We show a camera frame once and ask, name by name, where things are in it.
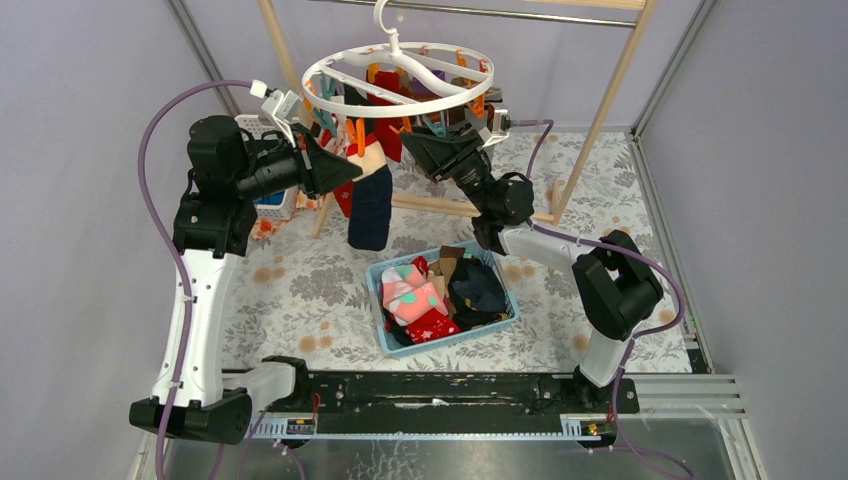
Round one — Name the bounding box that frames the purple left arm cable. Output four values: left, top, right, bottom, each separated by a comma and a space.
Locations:
137, 80, 266, 480

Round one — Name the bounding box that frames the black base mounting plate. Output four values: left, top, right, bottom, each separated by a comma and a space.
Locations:
257, 371, 640, 441

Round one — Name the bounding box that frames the wooden clothes rack frame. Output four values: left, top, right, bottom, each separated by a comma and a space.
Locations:
254, 0, 657, 241

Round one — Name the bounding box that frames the pink green patterned sock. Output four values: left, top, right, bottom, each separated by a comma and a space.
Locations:
381, 264, 449, 326

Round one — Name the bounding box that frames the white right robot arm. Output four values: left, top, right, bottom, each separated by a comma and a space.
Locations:
399, 128, 664, 412

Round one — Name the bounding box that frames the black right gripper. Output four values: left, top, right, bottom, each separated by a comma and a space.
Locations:
397, 120, 495, 216

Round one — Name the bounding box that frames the metal hanging rod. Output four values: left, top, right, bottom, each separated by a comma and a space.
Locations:
311, 0, 637, 29

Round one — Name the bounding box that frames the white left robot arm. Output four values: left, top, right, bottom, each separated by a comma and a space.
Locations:
129, 115, 362, 445

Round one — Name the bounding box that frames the blue plastic sock basket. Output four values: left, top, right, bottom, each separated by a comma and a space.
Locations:
365, 240, 520, 358

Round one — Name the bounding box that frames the dark navy sock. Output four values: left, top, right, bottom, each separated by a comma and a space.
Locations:
448, 258, 509, 331

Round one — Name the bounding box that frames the white plastic laundry basket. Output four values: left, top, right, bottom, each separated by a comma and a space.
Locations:
235, 114, 299, 220

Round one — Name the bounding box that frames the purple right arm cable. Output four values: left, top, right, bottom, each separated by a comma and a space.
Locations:
510, 119, 694, 480

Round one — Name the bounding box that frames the red santa sock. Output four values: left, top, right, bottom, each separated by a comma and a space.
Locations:
333, 181, 354, 218

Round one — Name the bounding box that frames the orange floral cloth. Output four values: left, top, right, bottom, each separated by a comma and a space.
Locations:
251, 188, 325, 241

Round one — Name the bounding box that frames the brown sock in basket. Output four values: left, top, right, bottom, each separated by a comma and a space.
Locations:
439, 245, 465, 269

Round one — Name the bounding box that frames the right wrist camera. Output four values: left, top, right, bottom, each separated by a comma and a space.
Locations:
478, 106, 512, 148

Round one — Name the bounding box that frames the white round clip hanger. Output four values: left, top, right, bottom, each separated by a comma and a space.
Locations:
302, 1, 495, 119

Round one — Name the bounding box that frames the navy cream-cuffed sock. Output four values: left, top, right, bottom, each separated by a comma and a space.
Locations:
347, 134, 393, 251

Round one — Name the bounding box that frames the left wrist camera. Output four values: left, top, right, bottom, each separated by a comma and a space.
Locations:
249, 80, 302, 147

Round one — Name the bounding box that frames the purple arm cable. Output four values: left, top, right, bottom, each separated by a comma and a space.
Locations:
137, 80, 266, 480
510, 119, 694, 480

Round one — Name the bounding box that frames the red snowflake sock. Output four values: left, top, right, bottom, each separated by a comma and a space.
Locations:
406, 309, 461, 344

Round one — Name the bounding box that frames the red hanging sock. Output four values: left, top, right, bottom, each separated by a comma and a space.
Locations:
371, 70, 404, 162

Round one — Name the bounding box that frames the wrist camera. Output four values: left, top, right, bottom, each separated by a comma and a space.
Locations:
478, 106, 512, 148
249, 80, 302, 147

